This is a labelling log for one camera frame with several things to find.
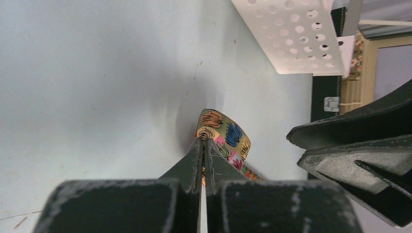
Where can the colourful patterned tie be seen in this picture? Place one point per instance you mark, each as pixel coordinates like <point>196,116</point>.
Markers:
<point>231,141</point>

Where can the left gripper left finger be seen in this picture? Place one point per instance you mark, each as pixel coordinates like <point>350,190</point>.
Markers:
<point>168,204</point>

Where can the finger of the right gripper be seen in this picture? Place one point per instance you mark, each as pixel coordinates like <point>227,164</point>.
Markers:
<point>367,152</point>

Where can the white perforated plastic basket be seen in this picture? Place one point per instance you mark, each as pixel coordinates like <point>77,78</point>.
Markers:
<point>298,36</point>

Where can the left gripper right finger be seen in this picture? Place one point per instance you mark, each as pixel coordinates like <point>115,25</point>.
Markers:
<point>236,204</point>

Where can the rolled tie far compartment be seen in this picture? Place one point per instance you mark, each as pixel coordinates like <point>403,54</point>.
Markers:
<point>357,58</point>

